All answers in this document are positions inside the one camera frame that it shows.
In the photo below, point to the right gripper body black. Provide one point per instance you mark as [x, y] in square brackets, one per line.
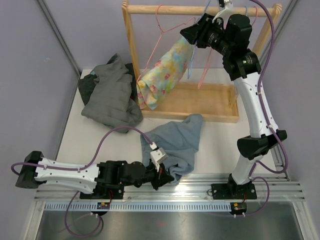
[211, 36]

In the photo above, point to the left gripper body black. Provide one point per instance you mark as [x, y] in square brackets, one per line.
[152, 176]

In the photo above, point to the light blue denim skirt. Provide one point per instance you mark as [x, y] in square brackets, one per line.
[180, 141]

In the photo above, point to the floral pastel skirt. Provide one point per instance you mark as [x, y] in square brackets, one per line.
[160, 80]

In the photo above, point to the grey skirt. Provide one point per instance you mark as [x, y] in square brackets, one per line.
[110, 103]

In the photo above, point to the dark dotted skirt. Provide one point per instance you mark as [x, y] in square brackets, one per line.
[87, 84]

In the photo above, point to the red polka dot skirt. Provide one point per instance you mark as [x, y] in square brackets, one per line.
[132, 96]

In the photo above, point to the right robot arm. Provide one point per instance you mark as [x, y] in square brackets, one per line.
[231, 40]

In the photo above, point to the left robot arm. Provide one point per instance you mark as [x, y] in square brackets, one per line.
[104, 180]

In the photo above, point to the wooden clothes rack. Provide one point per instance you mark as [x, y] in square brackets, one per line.
[216, 102]

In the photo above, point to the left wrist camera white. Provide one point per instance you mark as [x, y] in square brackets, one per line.
[157, 156]

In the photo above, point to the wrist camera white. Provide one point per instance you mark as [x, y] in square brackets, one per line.
[226, 9]
[157, 156]

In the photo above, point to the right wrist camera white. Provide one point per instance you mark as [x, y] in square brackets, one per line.
[226, 9]

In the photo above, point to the white slotted cable duct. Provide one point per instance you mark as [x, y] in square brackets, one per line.
[137, 206]

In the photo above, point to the aluminium mounting rail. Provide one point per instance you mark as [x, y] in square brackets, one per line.
[191, 188]

